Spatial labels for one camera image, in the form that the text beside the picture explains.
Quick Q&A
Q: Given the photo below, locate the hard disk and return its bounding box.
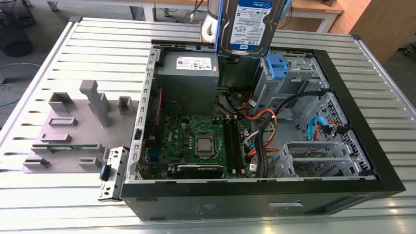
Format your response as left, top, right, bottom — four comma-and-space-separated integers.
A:
213, 0, 291, 59

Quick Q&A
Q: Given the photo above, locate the metal disk bay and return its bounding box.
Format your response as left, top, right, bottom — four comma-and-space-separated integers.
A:
281, 141, 368, 178

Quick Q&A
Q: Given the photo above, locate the green motherboard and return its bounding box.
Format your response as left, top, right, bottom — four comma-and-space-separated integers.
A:
144, 114, 257, 180

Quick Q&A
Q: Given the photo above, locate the grey power supply unit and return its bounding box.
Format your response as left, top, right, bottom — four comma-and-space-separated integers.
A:
155, 52, 220, 117

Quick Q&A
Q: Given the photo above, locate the silver CPU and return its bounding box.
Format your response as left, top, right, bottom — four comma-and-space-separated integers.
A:
195, 138, 213, 153

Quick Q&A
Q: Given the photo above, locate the black RAM slot bank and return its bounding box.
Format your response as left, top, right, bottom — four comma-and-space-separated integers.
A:
224, 116, 248, 175

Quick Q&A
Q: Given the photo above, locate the CPU socket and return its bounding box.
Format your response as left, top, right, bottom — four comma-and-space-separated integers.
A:
193, 132, 217, 161

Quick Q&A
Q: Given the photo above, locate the black graphics card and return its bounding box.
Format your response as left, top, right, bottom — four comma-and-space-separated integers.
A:
177, 164, 225, 180

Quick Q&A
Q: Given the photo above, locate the metal optical drive cage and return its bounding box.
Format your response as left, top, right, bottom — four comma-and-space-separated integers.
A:
252, 55, 329, 117

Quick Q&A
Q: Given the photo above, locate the blue plastic drive latch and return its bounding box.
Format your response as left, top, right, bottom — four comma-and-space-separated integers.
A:
265, 53, 289, 80

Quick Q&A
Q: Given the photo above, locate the black open PC case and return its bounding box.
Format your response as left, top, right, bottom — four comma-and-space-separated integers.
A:
119, 38, 407, 222

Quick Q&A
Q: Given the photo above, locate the grey parts rack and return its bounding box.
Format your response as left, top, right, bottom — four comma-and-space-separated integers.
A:
21, 79, 140, 174

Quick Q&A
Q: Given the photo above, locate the green RAM stick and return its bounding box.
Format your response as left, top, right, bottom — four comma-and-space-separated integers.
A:
33, 144, 99, 150

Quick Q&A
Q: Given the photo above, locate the wooden desk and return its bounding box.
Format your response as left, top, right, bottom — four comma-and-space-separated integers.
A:
129, 0, 345, 34

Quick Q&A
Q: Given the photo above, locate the wooden cabinet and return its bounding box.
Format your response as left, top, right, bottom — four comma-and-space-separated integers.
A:
328, 0, 416, 65

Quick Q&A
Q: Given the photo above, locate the black round bin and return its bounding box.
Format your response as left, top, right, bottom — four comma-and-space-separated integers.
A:
0, 19, 35, 58

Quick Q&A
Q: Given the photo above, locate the yellow black wire bundle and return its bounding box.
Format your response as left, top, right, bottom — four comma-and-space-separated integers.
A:
213, 102, 240, 116

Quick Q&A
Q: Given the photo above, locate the thin red wire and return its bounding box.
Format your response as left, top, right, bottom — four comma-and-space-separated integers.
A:
149, 87, 163, 141

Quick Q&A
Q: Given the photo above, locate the orange red yellow wire bundle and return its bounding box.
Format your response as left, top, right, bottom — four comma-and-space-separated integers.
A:
241, 91, 281, 161

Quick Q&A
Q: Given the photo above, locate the black cable bundle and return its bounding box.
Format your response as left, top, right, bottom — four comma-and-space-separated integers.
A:
255, 90, 329, 178

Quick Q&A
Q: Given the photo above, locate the blue data wire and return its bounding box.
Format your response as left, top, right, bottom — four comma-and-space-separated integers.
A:
307, 116, 328, 142

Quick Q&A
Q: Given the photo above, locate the metal slot retainer bracket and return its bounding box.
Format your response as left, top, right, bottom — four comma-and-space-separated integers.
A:
97, 145, 131, 202

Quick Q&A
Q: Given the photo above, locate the orange wire black connector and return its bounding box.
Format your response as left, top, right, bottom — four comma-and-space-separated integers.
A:
323, 121, 353, 135

